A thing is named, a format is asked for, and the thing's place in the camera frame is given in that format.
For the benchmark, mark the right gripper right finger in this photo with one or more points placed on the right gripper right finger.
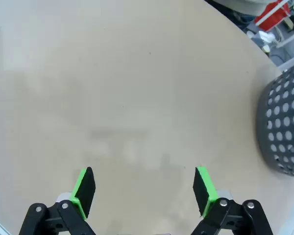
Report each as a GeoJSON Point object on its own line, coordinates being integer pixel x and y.
{"type": "Point", "coordinates": [202, 191]}

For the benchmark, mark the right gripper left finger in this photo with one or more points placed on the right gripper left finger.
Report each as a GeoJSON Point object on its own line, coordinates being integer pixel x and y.
{"type": "Point", "coordinates": [84, 191]}

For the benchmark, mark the dark grey perforated basket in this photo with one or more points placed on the dark grey perforated basket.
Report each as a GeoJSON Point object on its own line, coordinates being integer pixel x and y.
{"type": "Point", "coordinates": [262, 110]}

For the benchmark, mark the red bag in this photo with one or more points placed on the red bag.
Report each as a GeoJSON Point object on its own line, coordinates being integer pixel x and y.
{"type": "Point", "coordinates": [272, 19]}

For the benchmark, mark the white rack frame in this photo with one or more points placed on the white rack frame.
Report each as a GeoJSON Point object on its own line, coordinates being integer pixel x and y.
{"type": "Point", "coordinates": [262, 19]}

